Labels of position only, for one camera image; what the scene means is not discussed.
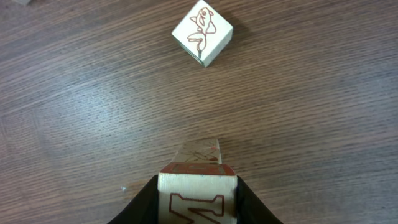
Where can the red letter I block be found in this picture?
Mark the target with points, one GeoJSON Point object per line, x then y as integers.
{"type": "Point", "coordinates": [197, 193]}

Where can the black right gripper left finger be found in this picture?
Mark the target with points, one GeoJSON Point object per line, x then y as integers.
{"type": "Point", "coordinates": [143, 208]}

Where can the green edge fish block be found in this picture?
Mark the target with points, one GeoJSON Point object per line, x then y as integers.
{"type": "Point", "coordinates": [203, 33]}

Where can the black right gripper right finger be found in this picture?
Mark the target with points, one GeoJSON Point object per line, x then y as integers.
{"type": "Point", "coordinates": [250, 208]}

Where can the green letter J block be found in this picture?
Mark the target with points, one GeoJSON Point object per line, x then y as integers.
{"type": "Point", "coordinates": [199, 151]}

